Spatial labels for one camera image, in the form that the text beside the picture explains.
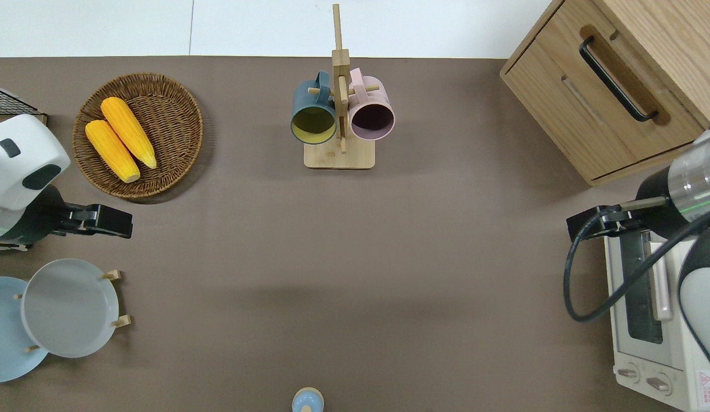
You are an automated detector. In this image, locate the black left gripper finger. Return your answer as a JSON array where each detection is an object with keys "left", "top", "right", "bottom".
[
  {"left": 97, "top": 219, "right": 133, "bottom": 239},
  {"left": 97, "top": 204, "right": 133, "bottom": 227}
]

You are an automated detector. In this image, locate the gray plate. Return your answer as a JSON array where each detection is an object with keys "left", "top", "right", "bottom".
[{"left": 21, "top": 259, "right": 120, "bottom": 359}]

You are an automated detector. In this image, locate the wooden mug tree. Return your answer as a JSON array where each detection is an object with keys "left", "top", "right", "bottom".
[{"left": 304, "top": 3, "right": 382, "bottom": 170}]

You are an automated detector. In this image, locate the yellow corn cob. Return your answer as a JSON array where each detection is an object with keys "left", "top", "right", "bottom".
[
  {"left": 85, "top": 119, "right": 141, "bottom": 184},
  {"left": 100, "top": 97, "right": 158, "bottom": 170}
]

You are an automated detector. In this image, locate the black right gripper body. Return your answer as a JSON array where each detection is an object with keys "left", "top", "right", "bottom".
[{"left": 600, "top": 202, "right": 648, "bottom": 237}]

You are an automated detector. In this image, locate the pink mug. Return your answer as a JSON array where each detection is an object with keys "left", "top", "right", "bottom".
[{"left": 348, "top": 68, "right": 396, "bottom": 141}]

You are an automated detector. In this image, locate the round brown wicker basket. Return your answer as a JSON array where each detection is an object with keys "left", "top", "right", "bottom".
[{"left": 73, "top": 73, "right": 204, "bottom": 200}]

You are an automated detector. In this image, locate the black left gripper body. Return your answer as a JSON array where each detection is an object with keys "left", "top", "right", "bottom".
[{"left": 49, "top": 203, "right": 101, "bottom": 237}]

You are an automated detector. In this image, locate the light blue plate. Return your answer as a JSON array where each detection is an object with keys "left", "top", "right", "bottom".
[{"left": 0, "top": 276, "right": 50, "bottom": 383}]

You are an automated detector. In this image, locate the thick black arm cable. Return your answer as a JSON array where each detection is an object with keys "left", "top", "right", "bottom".
[{"left": 563, "top": 205, "right": 710, "bottom": 323}]

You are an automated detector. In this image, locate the black wire basket box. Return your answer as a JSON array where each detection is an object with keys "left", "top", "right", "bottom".
[{"left": 0, "top": 84, "right": 45, "bottom": 116}]

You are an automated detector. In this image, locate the blue knob wooden base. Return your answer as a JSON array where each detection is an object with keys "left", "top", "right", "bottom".
[{"left": 292, "top": 387, "right": 324, "bottom": 412}]

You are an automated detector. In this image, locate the black cabinet handle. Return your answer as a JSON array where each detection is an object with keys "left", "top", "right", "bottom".
[{"left": 579, "top": 35, "right": 660, "bottom": 123}]

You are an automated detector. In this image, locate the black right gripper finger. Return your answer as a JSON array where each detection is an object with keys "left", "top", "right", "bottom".
[
  {"left": 567, "top": 217, "right": 606, "bottom": 243},
  {"left": 566, "top": 207, "right": 604, "bottom": 231}
]

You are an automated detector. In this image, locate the teal mug yellow inside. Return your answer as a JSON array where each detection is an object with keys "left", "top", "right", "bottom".
[{"left": 290, "top": 71, "right": 338, "bottom": 145}]

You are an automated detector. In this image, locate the wooden cabinet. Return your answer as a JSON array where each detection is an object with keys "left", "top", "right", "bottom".
[{"left": 499, "top": 0, "right": 710, "bottom": 187}]

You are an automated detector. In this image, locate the low wooden plate rack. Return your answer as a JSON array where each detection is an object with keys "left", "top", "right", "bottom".
[{"left": 13, "top": 269, "right": 132, "bottom": 353}]

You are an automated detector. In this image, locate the white toaster oven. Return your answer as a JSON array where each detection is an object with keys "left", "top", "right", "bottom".
[{"left": 604, "top": 229, "right": 710, "bottom": 412}]

